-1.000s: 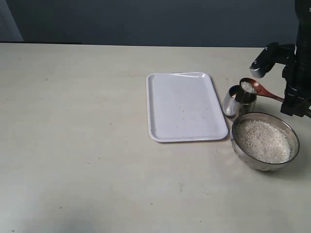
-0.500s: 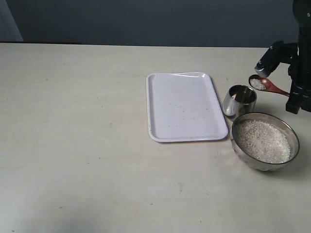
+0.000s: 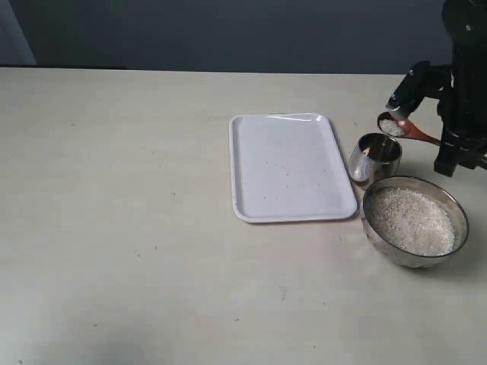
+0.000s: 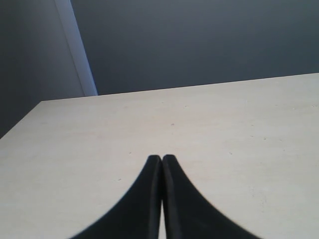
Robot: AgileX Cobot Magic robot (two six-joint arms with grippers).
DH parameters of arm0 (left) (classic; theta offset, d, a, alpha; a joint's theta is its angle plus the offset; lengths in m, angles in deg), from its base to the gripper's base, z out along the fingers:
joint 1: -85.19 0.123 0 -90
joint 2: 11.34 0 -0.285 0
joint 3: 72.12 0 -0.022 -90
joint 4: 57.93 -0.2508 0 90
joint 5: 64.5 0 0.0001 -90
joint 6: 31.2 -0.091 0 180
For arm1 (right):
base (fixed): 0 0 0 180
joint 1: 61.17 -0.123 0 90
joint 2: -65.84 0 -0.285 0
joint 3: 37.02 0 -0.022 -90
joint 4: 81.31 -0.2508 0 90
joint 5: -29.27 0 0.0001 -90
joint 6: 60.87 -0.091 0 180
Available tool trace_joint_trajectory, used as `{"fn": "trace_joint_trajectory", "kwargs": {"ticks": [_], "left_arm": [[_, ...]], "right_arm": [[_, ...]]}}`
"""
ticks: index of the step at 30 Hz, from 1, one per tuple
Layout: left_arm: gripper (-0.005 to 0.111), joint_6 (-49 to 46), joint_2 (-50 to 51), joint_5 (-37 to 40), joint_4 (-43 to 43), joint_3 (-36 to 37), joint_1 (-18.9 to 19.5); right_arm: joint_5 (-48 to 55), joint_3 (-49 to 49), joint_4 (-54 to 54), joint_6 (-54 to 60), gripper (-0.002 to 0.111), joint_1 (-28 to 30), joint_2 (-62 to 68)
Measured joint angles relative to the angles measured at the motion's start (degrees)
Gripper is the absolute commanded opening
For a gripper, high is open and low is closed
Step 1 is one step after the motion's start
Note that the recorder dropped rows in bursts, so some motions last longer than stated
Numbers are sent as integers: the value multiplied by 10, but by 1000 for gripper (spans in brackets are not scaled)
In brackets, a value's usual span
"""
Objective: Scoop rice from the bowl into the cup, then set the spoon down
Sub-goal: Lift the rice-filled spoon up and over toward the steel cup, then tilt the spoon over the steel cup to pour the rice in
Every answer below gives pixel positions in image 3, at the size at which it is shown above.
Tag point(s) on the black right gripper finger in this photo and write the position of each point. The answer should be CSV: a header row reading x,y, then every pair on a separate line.
x,y
475,158

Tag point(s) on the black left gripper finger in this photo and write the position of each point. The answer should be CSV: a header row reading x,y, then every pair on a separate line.
x,y
450,155

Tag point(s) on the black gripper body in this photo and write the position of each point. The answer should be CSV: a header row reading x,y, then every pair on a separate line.
x,y
462,105

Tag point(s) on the dark red wooden spoon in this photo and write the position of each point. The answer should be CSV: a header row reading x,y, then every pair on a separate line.
x,y
403,129

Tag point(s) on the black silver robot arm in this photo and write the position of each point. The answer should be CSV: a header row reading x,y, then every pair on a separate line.
x,y
465,23

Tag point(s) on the small steel cup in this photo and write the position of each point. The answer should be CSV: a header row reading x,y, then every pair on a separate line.
x,y
375,156

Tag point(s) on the steel bowl of rice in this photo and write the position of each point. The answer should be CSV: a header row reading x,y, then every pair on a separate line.
x,y
413,222

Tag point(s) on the white plastic tray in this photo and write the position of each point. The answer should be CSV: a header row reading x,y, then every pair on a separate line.
x,y
287,168

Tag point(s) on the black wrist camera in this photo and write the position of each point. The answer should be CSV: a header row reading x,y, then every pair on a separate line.
x,y
423,80

